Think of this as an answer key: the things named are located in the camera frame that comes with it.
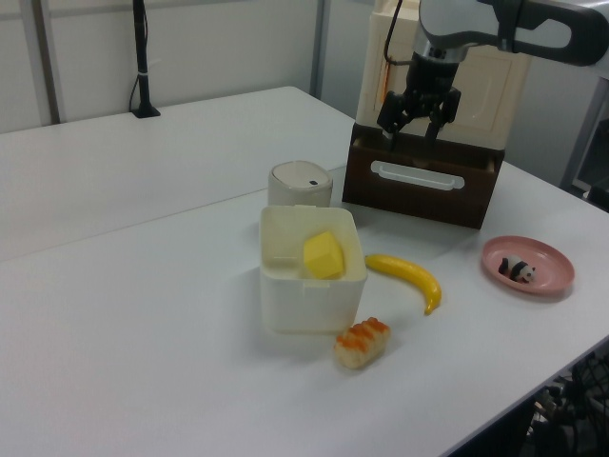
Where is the panda figurine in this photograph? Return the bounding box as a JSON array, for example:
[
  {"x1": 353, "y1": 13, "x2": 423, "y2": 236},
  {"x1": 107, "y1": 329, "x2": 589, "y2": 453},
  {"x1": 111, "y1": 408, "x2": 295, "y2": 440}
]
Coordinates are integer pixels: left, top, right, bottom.
[{"x1": 498, "y1": 255, "x2": 538, "y2": 285}]

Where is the grey metal frame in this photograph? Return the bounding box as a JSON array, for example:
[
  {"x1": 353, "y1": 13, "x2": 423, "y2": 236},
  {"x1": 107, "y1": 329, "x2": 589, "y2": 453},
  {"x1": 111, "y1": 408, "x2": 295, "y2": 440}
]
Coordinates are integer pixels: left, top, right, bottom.
[{"x1": 560, "y1": 70, "x2": 609, "y2": 213}]

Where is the dark wood cabinet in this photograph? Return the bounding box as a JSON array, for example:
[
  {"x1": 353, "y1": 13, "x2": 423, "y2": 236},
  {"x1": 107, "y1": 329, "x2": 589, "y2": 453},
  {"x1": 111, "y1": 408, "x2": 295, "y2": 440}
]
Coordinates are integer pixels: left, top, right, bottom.
[{"x1": 350, "y1": 121, "x2": 508, "y2": 166}]

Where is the black camera stand pole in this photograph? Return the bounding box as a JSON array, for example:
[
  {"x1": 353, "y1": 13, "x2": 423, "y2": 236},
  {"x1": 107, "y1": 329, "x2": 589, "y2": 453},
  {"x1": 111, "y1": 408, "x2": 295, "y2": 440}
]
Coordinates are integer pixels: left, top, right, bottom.
[{"x1": 130, "y1": 0, "x2": 162, "y2": 119}]

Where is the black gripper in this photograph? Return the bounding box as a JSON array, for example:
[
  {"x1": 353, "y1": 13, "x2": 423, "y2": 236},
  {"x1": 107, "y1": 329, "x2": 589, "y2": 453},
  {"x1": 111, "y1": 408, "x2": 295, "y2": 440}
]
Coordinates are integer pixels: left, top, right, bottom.
[{"x1": 377, "y1": 52, "x2": 462, "y2": 153}]

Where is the white open plastic box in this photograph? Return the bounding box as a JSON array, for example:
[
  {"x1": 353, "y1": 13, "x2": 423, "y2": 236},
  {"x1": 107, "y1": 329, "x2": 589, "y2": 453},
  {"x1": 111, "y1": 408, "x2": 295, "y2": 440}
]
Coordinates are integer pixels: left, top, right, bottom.
[{"x1": 259, "y1": 204, "x2": 368, "y2": 334}]

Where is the small cream lidded trash can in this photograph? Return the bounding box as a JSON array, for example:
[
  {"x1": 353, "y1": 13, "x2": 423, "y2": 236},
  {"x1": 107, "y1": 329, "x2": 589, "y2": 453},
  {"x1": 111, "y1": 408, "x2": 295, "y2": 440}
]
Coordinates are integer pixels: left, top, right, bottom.
[{"x1": 266, "y1": 160, "x2": 333, "y2": 209}]

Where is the yellow toy banana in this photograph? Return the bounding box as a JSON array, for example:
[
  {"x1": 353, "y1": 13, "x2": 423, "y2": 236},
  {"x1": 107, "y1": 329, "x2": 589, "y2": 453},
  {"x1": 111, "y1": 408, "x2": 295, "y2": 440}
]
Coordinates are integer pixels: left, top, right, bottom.
[{"x1": 364, "y1": 253, "x2": 442, "y2": 316}]

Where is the yellow cube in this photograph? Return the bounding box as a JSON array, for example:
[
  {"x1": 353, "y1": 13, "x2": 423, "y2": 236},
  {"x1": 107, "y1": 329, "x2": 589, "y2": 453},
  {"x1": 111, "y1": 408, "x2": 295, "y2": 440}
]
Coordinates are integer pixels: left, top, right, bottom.
[{"x1": 303, "y1": 231, "x2": 345, "y2": 281}]

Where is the wooden drawer with white handle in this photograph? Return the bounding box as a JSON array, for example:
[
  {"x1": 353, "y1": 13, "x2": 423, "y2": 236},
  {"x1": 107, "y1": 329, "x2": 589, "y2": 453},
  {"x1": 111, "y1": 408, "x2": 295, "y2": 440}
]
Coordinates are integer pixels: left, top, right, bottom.
[{"x1": 341, "y1": 135, "x2": 499, "y2": 230}]

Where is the pink plate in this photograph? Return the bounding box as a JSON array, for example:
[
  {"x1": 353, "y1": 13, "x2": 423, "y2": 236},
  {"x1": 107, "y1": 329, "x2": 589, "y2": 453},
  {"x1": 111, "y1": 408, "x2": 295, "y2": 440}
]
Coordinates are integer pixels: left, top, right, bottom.
[{"x1": 481, "y1": 235, "x2": 576, "y2": 299}]

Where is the shrimp sushi toy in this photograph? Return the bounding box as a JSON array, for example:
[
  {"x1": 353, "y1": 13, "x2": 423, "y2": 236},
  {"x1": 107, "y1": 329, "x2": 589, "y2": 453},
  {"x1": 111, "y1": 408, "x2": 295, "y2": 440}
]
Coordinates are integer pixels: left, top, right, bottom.
[{"x1": 333, "y1": 316, "x2": 392, "y2": 370}]

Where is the black equipment under table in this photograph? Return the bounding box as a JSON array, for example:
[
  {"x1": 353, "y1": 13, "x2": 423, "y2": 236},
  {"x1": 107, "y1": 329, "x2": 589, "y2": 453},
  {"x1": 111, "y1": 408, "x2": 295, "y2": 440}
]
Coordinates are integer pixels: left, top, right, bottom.
[{"x1": 527, "y1": 342, "x2": 609, "y2": 457}]

